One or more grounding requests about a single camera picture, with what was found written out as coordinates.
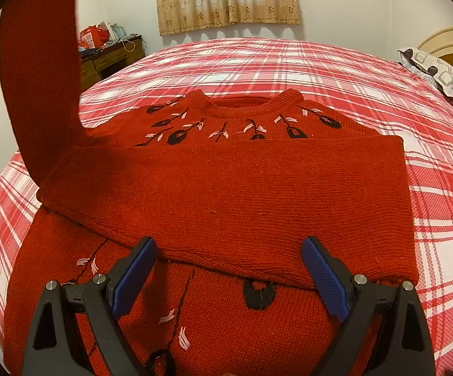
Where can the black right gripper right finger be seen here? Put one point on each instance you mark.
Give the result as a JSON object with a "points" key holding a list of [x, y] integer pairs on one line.
{"points": [[390, 317]]}

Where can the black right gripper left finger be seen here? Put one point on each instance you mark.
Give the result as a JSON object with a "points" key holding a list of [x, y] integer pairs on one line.
{"points": [[54, 343]]}

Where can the red knitted embroidered sweater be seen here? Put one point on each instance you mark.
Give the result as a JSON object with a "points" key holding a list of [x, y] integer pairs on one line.
{"points": [[228, 188]]}

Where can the red white plaid bedspread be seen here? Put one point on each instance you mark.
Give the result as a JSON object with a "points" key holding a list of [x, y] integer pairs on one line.
{"points": [[377, 93]]}

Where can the grey patterned pillow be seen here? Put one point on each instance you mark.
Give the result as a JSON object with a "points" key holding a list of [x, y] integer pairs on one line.
{"points": [[436, 71]]}

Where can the dark brown wooden desk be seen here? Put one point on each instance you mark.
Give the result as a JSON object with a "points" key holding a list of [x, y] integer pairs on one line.
{"points": [[103, 63]]}

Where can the red gift bag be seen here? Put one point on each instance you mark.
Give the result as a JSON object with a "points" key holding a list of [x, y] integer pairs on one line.
{"points": [[93, 37]]}

